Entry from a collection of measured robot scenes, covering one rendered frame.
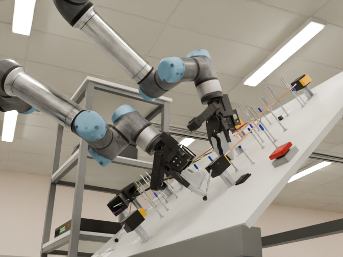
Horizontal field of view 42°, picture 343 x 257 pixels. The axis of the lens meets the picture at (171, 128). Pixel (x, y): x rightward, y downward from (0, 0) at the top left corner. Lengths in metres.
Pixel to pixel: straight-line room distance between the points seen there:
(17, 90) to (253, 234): 0.79
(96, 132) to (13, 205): 7.73
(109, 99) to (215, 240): 1.62
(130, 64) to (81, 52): 3.47
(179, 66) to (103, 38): 0.25
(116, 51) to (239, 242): 0.73
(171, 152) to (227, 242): 0.37
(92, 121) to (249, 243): 0.51
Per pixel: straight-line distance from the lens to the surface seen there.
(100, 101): 2.56
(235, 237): 0.98
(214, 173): 1.32
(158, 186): 1.30
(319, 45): 4.84
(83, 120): 1.19
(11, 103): 1.53
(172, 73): 1.31
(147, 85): 1.42
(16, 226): 8.80
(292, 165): 1.12
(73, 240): 2.09
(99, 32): 1.40
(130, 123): 1.31
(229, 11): 4.23
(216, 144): 1.38
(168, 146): 1.29
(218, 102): 1.40
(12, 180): 8.99
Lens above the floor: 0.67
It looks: 24 degrees up
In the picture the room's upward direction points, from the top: 1 degrees clockwise
